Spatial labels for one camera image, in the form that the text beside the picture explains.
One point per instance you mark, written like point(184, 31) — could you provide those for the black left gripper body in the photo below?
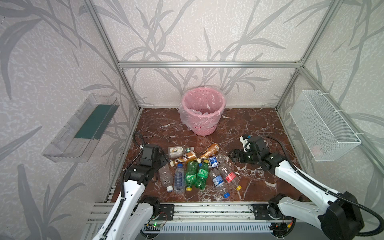
point(162, 160)

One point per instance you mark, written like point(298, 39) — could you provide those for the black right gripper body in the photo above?
point(243, 154)

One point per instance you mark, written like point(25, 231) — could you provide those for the clear bottle white cap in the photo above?
point(167, 178)

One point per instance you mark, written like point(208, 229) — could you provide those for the soda water bottle blue cap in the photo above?
point(180, 179)

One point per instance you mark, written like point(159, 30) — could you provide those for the clear bottle red label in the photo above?
point(229, 176)

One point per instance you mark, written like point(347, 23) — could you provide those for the nescafe brown bottle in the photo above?
point(185, 158)
point(211, 151)

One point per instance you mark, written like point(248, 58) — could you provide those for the crushed green Sprite bottle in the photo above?
point(191, 174)

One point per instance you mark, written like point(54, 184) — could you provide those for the green Sprite bottle yellow cap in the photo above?
point(202, 175)

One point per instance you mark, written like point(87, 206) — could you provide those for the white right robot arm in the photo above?
point(338, 215)

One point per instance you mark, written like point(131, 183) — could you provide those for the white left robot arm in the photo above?
point(126, 198)

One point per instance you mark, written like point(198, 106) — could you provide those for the clear plastic bin liner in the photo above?
point(187, 118)

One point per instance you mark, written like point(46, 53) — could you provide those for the pink perforated plastic bin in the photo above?
point(204, 112)

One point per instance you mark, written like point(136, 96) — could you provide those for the clear bottle bird label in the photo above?
point(176, 152)

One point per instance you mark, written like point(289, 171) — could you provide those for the crushed clear bottle blue label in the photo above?
point(218, 160)

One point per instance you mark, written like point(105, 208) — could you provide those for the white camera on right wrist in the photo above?
point(245, 142)

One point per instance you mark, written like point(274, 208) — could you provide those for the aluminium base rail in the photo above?
point(199, 217)

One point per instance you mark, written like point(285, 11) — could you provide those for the white wire mesh basket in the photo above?
point(326, 133)

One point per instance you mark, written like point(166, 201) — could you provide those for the clear wall tray green mat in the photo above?
point(80, 136)

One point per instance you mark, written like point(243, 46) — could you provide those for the horizontal aluminium frame bar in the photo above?
point(209, 64)

